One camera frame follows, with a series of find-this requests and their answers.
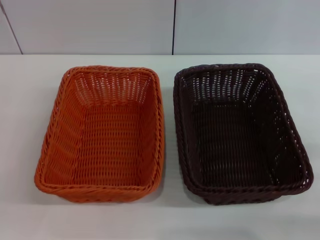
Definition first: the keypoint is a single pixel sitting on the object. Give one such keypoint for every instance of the orange woven plastic basket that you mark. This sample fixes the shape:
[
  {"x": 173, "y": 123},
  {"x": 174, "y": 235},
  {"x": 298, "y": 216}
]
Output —
[{"x": 105, "y": 140}]

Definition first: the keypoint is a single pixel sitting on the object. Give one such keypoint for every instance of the dark brown woven plastic basket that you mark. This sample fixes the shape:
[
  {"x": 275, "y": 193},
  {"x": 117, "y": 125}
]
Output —
[{"x": 237, "y": 140}]

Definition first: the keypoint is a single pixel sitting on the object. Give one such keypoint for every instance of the black vertical wall strip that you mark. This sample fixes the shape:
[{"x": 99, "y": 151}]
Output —
[{"x": 175, "y": 25}]

